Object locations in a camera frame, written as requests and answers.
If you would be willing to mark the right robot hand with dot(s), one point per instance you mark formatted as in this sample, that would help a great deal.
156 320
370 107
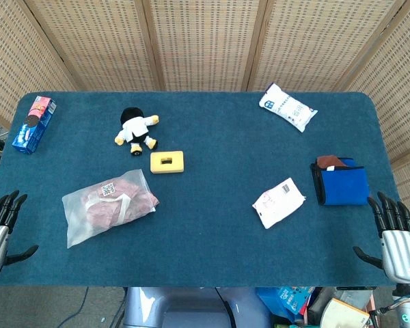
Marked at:
401 253

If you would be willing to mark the transparent plastic zip bag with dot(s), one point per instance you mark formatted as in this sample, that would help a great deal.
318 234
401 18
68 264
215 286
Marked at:
78 222

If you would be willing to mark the pink floral garment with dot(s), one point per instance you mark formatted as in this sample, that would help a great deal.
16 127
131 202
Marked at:
123 201

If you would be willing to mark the beige book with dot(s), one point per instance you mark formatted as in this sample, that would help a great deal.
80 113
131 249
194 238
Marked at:
345 316

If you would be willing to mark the dark tray with items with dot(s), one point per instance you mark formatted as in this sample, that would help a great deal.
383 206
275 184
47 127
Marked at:
345 186

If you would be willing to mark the brown item in pouch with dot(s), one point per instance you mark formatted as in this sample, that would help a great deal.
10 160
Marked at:
329 161

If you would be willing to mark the blue and pink cookie box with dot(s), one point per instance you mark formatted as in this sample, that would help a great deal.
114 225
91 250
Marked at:
34 124

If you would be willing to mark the blue printed package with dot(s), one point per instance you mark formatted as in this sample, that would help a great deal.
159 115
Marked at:
287 300

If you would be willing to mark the white packet with pink print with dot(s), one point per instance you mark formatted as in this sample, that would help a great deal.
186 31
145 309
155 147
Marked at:
278 203

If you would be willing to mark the black and white plush doll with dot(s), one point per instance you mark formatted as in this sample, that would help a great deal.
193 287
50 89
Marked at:
135 128

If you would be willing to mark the white packet with blue print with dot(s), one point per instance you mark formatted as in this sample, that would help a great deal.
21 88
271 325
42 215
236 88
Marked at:
287 106

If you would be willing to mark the yellow sponge block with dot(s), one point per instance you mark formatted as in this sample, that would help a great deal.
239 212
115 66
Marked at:
166 162

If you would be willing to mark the teal table carpet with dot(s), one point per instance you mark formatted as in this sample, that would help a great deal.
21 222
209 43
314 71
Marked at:
208 232

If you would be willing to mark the grey robot torso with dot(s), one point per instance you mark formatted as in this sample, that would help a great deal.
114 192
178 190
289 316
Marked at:
177 307

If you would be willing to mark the woven bamboo folding screen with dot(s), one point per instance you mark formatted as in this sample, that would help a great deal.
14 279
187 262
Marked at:
205 41

